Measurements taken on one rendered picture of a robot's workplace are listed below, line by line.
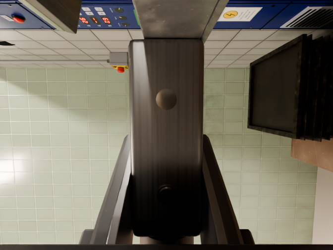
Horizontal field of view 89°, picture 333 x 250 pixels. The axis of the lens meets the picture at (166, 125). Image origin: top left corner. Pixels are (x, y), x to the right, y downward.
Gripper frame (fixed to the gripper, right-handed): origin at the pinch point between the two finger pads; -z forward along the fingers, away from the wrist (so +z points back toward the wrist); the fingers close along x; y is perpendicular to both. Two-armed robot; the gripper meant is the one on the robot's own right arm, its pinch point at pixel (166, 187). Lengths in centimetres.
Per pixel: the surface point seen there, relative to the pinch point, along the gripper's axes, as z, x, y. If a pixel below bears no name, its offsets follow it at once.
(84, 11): -55, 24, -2
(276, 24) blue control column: -61, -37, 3
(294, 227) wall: -48, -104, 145
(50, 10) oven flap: -31.2, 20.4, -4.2
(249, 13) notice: -56, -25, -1
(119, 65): -89, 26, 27
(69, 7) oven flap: -37.1, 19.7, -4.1
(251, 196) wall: -63, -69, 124
